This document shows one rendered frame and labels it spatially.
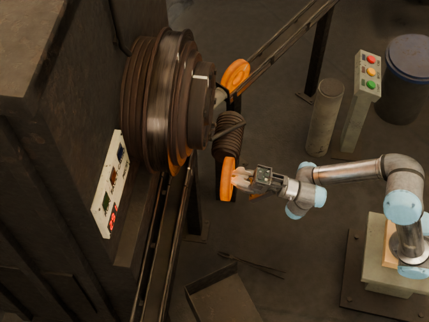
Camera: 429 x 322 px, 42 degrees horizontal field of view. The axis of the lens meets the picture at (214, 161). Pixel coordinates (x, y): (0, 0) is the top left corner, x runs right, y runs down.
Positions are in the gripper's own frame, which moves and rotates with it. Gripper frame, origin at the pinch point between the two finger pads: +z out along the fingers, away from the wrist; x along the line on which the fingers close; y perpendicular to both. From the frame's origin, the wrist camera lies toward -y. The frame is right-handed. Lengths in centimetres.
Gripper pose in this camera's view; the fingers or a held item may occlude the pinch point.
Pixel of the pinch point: (227, 176)
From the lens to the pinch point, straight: 195.8
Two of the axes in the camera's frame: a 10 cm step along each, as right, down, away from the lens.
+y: 2.4, -4.9, -8.4
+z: -9.6, -2.5, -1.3
